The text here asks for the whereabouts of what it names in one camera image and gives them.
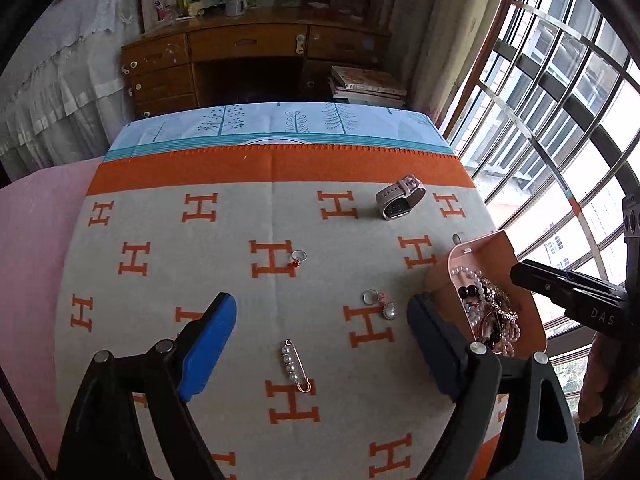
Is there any barred window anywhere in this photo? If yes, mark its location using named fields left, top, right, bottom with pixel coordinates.
left=445, top=0, right=640, bottom=411

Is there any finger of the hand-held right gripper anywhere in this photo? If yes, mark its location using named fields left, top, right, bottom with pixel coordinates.
left=510, top=257, right=627, bottom=312

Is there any light blue printed bedsheet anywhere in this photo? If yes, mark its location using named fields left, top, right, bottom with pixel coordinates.
left=102, top=101, right=453, bottom=163

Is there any crystal rhinestone jewelry piece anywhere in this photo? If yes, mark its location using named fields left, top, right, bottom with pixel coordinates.
left=482, top=282, right=518, bottom=321

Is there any pink bedsheet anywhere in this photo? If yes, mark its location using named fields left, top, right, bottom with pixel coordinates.
left=0, top=156, right=106, bottom=466

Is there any stack of large books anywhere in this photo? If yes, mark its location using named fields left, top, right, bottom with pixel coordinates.
left=327, top=65, right=408, bottom=108

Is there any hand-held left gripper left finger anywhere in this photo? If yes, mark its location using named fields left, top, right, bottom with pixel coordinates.
left=55, top=292, right=237, bottom=480

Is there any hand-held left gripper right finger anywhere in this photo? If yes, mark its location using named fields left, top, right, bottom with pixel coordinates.
left=406, top=294, right=586, bottom=480

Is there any long pearl strand with clasps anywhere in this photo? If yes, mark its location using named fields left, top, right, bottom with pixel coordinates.
left=495, top=317, right=523, bottom=358

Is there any white lace cover cloth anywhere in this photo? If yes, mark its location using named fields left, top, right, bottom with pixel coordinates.
left=0, top=0, right=146, bottom=171

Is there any person's right hand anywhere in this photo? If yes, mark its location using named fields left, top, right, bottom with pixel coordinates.
left=574, top=332, right=613, bottom=423

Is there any red cord bracelet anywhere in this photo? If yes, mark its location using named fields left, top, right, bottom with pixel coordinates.
left=472, top=310, right=501, bottom=342

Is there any wooden desk with drawers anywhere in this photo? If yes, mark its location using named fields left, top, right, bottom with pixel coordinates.
left=120, top=10, right=393, bottom=121

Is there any pearl safety pin brooch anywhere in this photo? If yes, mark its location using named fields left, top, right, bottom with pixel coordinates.
left=281, top=339, right=313, bottom=393

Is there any black bead bracelet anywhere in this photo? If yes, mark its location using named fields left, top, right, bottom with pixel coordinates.
left=457, top=285, right=501, bottom=352

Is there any pink jewelry tray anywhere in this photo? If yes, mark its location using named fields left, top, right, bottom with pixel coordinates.
left=424, top=231, right=547, bottom=358

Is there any orange patterned blanket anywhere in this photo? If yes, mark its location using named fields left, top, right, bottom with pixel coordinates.
left=52, top=142, right=531, bottom=480

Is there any white floral curtain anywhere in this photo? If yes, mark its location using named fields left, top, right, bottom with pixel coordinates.
left=375, top=0, right=506, bottom=126

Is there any white smart watch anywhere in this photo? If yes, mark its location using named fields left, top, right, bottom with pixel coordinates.
left=376, top=174, right=427, bottom=221

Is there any round white pearl bracelet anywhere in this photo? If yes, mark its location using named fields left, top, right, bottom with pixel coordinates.
left=450, top=266, right=486, bottom=301

